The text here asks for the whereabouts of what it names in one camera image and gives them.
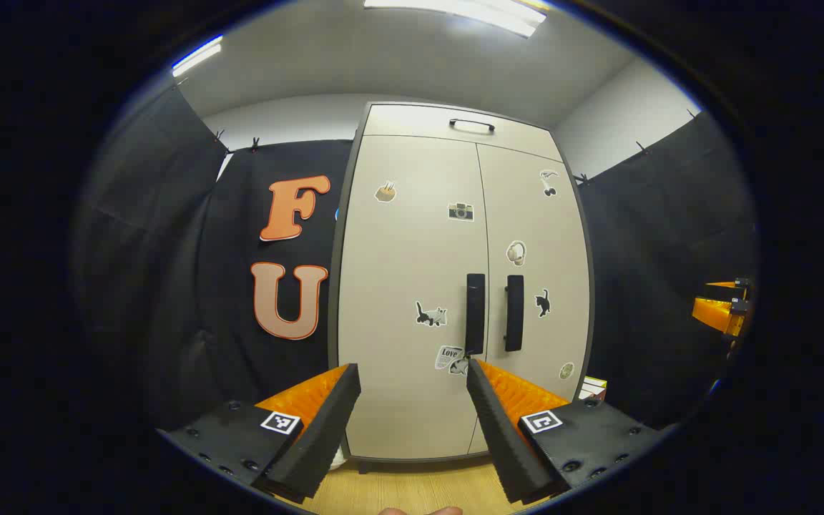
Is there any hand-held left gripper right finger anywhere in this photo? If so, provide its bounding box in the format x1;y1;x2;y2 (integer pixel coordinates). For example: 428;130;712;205
466;358;670;505

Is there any narrow ceiling light strip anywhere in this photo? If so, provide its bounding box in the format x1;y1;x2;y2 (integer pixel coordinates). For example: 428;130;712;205
172;36;224;78

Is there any large ceiling light panel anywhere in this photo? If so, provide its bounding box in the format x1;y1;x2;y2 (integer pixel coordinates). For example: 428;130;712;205
363;0;549;38

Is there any grey double-door shoe cabinet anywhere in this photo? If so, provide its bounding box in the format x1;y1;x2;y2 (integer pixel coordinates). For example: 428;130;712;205
328;100;595;474

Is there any grey cabinet drawer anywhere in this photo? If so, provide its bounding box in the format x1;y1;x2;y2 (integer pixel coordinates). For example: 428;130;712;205
362;104;563;162

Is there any black backdrop cloth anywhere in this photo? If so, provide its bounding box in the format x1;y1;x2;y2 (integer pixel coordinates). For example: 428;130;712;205
575;111;760;430
72;84;230;430
194;139;353;423

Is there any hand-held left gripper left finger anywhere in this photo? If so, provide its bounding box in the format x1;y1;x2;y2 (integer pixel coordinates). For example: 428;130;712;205
158;363;362;505

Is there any grey cabinet door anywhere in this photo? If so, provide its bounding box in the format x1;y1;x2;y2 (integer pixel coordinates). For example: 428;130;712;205
338;134;488;460
476;143;592;455

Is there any black door handle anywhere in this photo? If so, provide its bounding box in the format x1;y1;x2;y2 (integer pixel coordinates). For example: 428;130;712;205
465;273;486;356
504;275;525;353

